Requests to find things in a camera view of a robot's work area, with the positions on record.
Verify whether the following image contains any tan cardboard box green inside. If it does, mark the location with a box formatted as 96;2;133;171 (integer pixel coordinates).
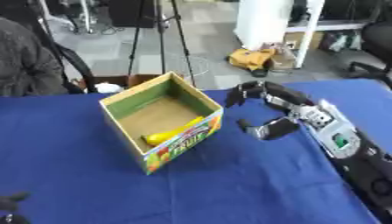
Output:
98;71;226;176

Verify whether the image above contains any white cabinet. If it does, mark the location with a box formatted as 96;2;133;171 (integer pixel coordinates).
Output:
233;0;296;51

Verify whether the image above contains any yellow toy banana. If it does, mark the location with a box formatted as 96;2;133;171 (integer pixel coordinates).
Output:
141;115;206;146

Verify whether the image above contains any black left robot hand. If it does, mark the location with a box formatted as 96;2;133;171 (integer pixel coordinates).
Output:
0;192;32;224

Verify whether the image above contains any white shelf frame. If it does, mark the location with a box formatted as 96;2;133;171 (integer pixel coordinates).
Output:
284;0;392;69

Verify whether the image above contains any black tripod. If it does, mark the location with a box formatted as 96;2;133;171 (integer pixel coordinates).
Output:
125;0;198;88

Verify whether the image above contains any yellow bag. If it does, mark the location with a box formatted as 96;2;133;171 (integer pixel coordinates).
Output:
225;48;279;72

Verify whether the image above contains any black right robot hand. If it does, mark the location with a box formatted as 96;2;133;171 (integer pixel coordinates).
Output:
223;80;318;141

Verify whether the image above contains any person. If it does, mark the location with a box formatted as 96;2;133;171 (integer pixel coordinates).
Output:
0;11;71;98

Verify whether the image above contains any black office chair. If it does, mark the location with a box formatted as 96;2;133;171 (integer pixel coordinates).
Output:
341;20;392;81

